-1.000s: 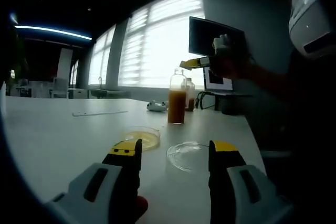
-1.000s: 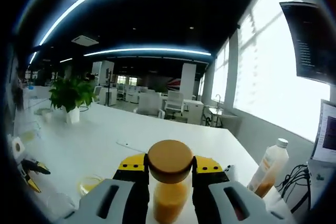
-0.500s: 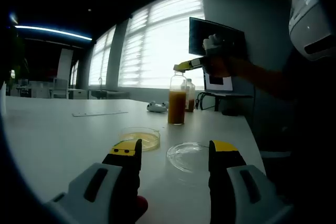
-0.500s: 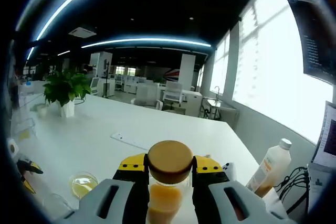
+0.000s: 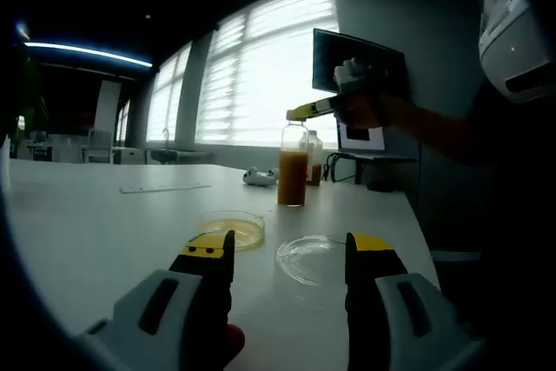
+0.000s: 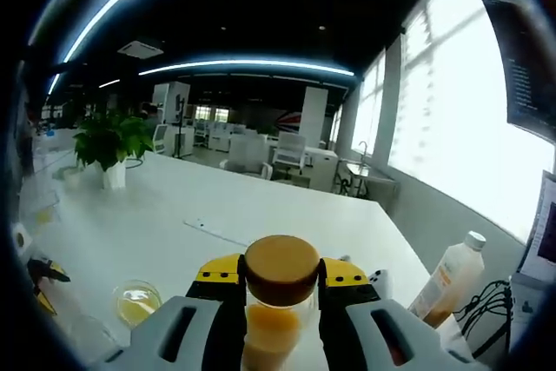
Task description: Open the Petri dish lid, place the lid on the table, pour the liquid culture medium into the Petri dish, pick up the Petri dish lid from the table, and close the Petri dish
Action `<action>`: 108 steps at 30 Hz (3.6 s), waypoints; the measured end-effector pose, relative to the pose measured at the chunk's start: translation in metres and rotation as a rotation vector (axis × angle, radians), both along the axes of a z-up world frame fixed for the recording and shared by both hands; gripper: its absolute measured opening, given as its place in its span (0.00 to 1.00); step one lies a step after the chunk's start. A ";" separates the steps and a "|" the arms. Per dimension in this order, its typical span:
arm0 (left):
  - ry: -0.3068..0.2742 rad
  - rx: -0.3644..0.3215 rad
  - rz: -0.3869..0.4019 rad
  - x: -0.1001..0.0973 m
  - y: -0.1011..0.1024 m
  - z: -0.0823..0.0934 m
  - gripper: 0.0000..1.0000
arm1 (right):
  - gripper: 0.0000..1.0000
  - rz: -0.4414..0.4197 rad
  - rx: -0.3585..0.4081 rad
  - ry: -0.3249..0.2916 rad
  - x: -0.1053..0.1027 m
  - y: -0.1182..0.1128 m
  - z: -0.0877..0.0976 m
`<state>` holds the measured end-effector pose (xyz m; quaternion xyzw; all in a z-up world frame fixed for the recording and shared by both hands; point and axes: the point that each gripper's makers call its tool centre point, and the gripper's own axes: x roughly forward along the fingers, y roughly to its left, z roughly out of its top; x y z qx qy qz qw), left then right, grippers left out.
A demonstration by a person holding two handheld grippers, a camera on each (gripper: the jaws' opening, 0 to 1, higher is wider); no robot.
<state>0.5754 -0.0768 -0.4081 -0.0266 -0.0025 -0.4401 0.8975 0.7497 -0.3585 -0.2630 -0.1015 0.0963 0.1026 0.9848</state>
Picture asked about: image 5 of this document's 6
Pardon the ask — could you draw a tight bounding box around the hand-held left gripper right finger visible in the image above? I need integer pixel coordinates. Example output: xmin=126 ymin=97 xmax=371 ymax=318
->
xmin=345 ymin=231 xmax=486 ymax=371

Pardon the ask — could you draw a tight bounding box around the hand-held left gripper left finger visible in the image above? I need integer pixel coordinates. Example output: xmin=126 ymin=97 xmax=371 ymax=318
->
xmin=76 ymin=229 xmax=238 ymax=371

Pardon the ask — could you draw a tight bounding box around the clear Petri dish lid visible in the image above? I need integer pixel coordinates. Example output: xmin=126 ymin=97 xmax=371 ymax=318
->
xmin=275 ymin=235 xmax=348 ymax=288

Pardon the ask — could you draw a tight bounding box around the clear glass Petri dish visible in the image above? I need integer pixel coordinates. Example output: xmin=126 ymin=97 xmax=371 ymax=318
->
xmin=197 ymin=209 xmax=267 ymax=253

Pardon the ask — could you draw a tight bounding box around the glass bottle orange culture medium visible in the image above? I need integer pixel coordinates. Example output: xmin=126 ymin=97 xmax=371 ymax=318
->
xmin=276 ymin=121 xmax=308 ymax=209

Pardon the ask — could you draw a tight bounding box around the person's right hand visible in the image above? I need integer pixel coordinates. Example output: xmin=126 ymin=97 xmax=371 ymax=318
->
xmin=345 ymin=91 xmax=394 ymax=129

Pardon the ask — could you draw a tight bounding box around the person's left hand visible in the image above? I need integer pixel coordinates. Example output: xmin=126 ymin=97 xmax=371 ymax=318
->
xmin=225 ymin=322 xmax=247 ymax=371

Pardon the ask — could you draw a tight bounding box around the dark hanging monitor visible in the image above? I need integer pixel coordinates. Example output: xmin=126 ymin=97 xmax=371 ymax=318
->
xmin=311 ymin=27 xmax=408 ymax=98

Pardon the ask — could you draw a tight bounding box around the plastic orange juice bottle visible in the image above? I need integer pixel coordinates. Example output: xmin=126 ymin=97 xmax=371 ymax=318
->
xmin=306 ymin=129 xmax=326 ymax=187

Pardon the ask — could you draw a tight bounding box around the bright desk monitor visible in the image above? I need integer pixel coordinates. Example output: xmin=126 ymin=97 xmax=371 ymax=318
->
xmin=337 ymin=121 xmax=387 ymax=154

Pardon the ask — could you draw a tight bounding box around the white table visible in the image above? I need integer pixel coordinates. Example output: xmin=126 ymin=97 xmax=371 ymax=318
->
xmin=0 ymin=157 xmax=442 ymax=371

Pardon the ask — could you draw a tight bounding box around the metal sink counter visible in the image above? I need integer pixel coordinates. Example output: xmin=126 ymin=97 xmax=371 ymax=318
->
xmin=145 ymin=147 xmax=216 ymax=166

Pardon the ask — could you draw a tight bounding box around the person's dark clothing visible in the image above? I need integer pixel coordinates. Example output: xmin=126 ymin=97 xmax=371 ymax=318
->
xmin=416 ymin=75 xmax=556 ymax=346

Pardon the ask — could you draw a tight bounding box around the white worn chest device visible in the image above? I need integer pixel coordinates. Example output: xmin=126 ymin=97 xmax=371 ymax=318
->
xmin=477 ymin=0 xmax=551 ymax=104

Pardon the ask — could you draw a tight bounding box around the white office chair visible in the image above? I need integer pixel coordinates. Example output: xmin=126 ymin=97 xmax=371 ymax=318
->
xmin=84 ymin=127 xmax=116 ymax=164

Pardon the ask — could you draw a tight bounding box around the ceiling light strip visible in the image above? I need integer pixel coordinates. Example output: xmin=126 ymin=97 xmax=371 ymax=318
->
xmin=23 ymin=41 xmax=154 ymax=69

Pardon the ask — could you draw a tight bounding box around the black cable bundle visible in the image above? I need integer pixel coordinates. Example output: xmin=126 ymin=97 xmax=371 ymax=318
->
xmin=323 ymin=151 xmax=366 ymax=185

